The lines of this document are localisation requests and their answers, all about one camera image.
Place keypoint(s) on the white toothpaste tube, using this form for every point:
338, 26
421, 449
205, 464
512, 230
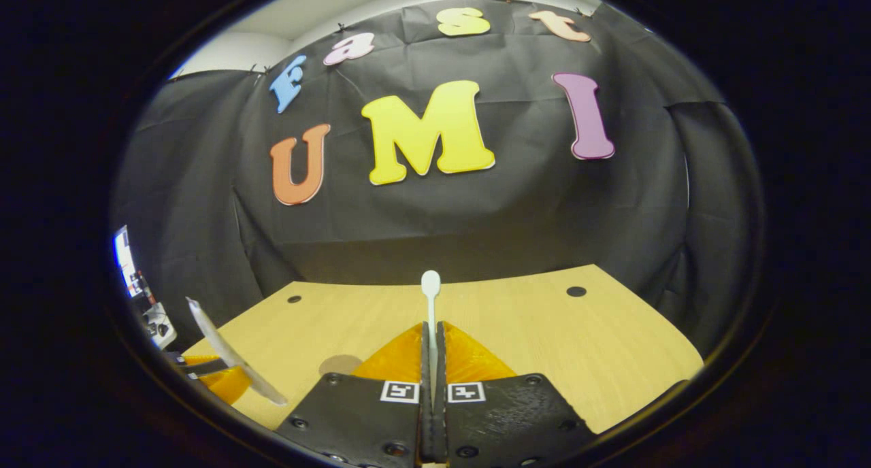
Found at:
231, 352

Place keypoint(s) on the round brown coaster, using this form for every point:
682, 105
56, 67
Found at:
337, 366

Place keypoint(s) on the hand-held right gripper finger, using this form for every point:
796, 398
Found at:
441, 427
426, 427

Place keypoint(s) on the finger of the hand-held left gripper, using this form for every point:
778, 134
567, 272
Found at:
224, 386

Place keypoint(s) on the wooden desktop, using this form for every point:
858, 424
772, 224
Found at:
578, 359

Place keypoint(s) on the computer monitor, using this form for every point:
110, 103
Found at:
124, 260

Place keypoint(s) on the white toothbrush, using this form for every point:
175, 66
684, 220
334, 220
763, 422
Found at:
431, 284

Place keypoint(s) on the black backdrop cloth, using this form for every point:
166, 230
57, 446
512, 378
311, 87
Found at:
476, 223

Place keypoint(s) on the white side desk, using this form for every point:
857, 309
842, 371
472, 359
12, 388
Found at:
155, 315

